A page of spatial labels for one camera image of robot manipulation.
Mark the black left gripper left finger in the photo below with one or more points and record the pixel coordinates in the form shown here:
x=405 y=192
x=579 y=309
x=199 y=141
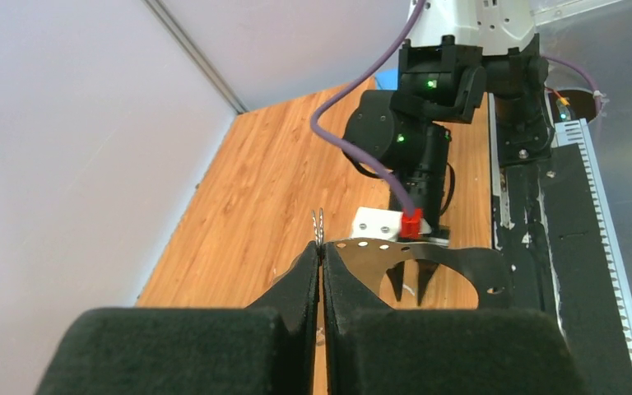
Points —
x=266 y=347

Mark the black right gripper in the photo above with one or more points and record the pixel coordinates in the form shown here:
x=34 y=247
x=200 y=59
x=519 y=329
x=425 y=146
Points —
x=425 y=183

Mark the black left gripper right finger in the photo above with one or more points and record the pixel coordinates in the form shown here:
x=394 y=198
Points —
x=373 y=348

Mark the metal key organizer plate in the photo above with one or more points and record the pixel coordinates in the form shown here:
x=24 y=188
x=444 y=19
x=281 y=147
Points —
x=368 y=261

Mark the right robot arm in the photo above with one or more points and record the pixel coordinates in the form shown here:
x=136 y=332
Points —
x=450 y=55

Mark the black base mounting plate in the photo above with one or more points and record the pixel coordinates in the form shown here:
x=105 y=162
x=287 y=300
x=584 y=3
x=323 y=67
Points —
x=552 y=223

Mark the blue cloth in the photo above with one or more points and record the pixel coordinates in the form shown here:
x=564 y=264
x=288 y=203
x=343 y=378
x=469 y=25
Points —
x=386 y=80

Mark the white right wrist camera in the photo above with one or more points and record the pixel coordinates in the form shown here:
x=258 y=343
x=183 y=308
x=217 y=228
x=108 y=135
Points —
x=374 y=223

